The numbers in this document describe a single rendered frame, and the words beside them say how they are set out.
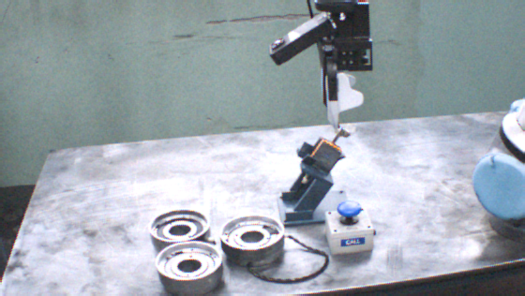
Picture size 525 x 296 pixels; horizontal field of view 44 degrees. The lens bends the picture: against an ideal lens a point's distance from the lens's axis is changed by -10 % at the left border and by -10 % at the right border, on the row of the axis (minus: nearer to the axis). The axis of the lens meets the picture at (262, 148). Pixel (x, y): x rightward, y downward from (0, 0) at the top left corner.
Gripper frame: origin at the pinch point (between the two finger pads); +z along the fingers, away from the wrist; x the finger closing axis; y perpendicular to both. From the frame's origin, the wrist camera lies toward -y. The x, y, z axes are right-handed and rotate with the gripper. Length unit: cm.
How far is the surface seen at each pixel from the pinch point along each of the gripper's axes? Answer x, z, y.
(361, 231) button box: -14.9, 14.5, 3.4
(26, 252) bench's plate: -10, 18, -56
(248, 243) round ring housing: -9.9, 18.1, -14.9
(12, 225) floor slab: 131, 98, -119
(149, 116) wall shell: 148, 60, -53
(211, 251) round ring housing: -15.7, 15.5, -20.9
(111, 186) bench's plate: 13.7, 18.4, -42.3
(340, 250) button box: -15.0, 17.7, 0.0
